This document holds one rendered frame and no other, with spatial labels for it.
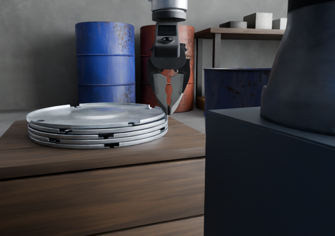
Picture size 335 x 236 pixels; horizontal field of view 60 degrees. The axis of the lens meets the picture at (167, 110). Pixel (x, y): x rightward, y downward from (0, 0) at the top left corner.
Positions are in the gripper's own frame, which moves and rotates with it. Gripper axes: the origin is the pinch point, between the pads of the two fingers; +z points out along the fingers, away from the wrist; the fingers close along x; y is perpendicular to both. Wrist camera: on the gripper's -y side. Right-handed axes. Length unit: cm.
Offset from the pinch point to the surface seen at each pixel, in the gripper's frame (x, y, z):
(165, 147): 0.1, -11.9, 4.8
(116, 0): 71, 280, -81
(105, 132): 10.2, -12.9, 1.9
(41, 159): 18.7, -19.2, 4.8
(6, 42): 184, 249, -34
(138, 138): 5.1, -10.0, 3.8
